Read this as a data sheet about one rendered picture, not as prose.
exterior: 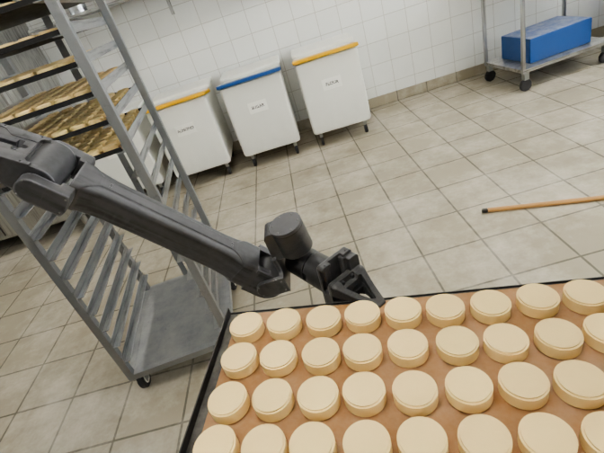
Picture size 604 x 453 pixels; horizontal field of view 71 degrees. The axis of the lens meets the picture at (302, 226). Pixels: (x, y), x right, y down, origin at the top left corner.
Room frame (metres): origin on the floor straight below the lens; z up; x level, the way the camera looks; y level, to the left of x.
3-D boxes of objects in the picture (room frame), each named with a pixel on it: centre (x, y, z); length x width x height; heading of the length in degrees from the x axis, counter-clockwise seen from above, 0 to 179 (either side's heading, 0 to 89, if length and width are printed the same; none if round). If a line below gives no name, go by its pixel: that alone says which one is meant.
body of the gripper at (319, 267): (0.56, -0.02, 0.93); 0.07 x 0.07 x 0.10; 30
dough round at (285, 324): (0.47, 0.07, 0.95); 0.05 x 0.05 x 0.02
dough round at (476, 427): (0.23, -0.10, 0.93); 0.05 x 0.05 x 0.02
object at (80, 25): (1.69, 0.49, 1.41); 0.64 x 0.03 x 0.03; 2
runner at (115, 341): (1.68, 0.88, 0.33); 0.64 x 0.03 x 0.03; 2
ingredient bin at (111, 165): (3.95, 1.29, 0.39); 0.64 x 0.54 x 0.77; 178
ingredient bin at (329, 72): (3.80, -0.65, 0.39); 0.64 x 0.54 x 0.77; 173
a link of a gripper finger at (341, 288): (0.50, -0.05, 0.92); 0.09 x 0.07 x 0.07; 30
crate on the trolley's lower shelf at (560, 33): (3.54, -2.49, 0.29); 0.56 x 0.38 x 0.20; 94
